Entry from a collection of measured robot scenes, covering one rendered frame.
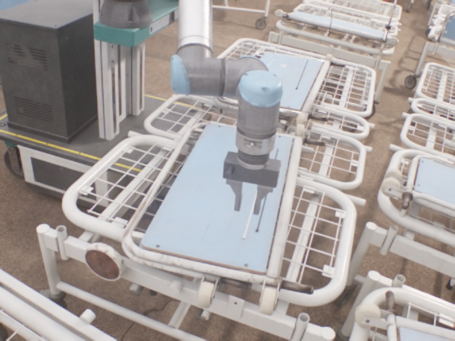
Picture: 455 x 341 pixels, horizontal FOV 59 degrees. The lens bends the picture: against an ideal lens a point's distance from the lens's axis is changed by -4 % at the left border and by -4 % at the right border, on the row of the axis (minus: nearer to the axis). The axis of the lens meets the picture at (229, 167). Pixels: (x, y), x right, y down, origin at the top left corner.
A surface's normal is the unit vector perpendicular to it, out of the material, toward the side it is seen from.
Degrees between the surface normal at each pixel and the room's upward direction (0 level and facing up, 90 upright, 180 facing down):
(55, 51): 90
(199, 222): 3
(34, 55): 90
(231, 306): 90
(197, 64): 34
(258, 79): 5
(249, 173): 90
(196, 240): 3
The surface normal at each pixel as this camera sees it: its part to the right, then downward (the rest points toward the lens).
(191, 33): -0.15, -0.34
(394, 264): 0.11, -0.81
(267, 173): -0.22, 0.54
